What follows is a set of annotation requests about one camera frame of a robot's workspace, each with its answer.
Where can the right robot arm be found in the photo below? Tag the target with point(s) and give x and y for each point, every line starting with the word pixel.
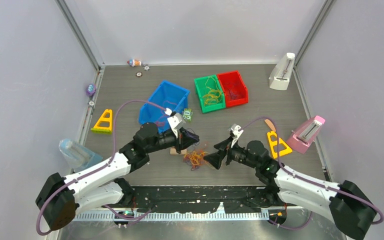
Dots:
pixel 344 204

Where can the clear plastic bottle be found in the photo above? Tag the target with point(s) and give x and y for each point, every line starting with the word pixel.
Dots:
pixel 78 156

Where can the yellow triangle toy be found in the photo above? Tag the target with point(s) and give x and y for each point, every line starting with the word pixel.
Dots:
pixel 277 146
pixel 104 124

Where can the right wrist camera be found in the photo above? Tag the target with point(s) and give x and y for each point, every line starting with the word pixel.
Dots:
pixel 235 132

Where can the red plastic bin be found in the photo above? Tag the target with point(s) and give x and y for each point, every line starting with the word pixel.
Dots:
pixel 234 89

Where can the yellow triangle toy right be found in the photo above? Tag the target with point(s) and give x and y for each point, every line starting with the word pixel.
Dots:
pixel 277 146

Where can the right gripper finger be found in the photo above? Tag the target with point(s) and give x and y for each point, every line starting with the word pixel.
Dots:
pixel 223 146
pixel 215 159

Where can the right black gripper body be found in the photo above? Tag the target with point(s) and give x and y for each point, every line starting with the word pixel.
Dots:
pixel 238 154

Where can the wooden block centre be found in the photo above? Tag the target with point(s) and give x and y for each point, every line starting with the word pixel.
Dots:
pixel 173 151

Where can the blue plastic bin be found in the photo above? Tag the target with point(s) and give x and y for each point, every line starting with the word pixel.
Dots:
pixel 166 95

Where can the wooden block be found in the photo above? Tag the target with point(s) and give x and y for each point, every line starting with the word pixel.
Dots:
pixel 173 151
pixel 270 124

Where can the wooden block right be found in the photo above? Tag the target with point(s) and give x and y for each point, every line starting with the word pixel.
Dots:
pixel 270 124

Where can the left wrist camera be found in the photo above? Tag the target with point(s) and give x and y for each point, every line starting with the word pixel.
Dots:
pixel 175 121

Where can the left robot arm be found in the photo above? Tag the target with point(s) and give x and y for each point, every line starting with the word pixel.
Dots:
pixel 63 197

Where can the green owl tile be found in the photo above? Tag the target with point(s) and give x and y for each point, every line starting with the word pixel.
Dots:
pixel 187 114

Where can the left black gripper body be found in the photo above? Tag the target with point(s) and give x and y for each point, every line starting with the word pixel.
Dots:
pixel 166 139

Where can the pink metronome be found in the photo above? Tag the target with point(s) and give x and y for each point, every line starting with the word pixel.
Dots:
pixel 303 136

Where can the green plastic bin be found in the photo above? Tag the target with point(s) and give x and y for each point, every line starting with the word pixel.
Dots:
pixel 210 95

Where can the yellow triangle toy left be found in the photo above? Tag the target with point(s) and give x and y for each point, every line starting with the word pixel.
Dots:
pixel 104 124

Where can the purple round toy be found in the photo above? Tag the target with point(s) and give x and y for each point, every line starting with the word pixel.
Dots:
pixel 91 90

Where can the white metronome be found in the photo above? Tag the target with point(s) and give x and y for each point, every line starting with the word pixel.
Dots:
pixel 280 76

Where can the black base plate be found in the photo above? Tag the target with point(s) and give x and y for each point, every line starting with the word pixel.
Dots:
pixel 199 199

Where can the small figurine toy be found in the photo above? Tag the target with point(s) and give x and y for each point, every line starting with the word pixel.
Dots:
pixel 134 62

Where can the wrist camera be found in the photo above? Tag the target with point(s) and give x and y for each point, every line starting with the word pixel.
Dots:
pixel 175 121
pixel 235 132

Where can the small round token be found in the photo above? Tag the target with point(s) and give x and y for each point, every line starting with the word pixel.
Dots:
pixel 139 74

